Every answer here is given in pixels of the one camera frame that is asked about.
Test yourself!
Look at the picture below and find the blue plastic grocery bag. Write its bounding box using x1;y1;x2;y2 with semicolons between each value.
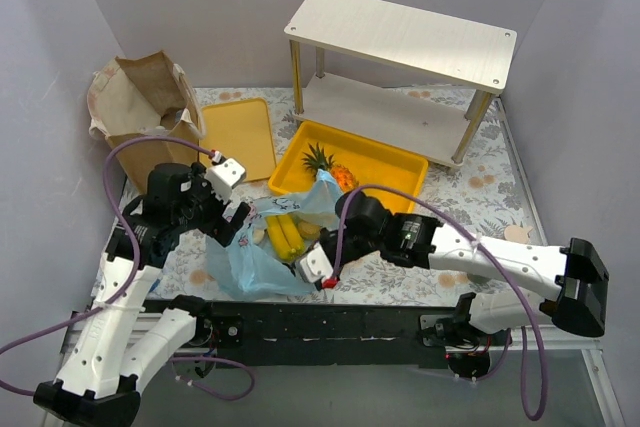
205;171;342;301

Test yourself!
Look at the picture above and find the toy pineapple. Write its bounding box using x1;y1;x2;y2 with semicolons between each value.
303;143;359;192

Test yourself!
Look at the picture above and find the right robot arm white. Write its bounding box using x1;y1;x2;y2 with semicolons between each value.
308;192;609;345

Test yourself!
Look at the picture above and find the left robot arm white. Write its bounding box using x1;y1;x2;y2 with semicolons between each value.
33;159;250;426

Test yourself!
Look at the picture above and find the beige round biscuit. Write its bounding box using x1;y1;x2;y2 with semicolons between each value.
297;221;322;240

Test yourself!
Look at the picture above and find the yellow corn cob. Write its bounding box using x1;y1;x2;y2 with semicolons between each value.
266;214;305;262

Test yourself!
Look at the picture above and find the deep yellow bin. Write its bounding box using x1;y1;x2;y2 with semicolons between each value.
268;119;430;216

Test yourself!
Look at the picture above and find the flat yellow tray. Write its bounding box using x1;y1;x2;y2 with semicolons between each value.
200;98;277;182

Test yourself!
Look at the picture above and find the brown paper bag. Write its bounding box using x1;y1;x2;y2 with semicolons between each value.
87;50;209;183

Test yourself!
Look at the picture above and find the floral table mat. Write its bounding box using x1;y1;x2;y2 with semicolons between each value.
148;87;543;307

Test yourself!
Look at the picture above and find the grey bottle beige cap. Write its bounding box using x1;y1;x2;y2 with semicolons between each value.
465;224;532;284

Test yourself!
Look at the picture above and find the white two-tier shelf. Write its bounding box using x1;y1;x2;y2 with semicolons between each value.
284;0;517;168

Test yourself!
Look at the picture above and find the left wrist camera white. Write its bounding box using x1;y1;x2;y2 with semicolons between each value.
205;150;247;203

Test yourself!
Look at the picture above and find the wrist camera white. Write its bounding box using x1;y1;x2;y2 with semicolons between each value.
205;150;247;203
293;242;339;290

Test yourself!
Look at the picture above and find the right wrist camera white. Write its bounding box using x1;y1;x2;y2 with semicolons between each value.
293;242;339;290

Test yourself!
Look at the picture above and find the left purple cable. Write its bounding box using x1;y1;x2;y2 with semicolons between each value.
0;136;256;401

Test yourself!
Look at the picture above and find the purple cable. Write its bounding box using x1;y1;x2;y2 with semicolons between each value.
332;184;549;422
0;136;256;401

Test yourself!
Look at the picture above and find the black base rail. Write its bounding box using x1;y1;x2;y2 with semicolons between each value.
144;296;511;368

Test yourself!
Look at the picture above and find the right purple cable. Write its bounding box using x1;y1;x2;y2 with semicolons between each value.
332;184;549;422

